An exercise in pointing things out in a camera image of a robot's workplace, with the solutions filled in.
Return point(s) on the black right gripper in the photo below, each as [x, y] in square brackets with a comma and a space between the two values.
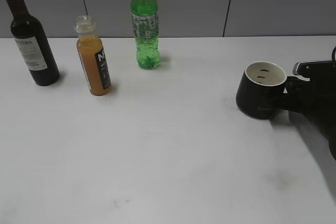
[319, 101]

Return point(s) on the black ceramic mug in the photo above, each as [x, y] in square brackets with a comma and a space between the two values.
[261, 81]

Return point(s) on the NFC orange juice bottle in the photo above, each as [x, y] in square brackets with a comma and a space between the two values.
[92, 56]

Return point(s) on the green plastic soda bottle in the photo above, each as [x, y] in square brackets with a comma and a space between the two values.
[145, 23]

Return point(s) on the dark red wine bottle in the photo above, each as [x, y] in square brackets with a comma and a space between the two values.
[33, 45]

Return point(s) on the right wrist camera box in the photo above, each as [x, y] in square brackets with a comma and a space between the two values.
[308, 68]

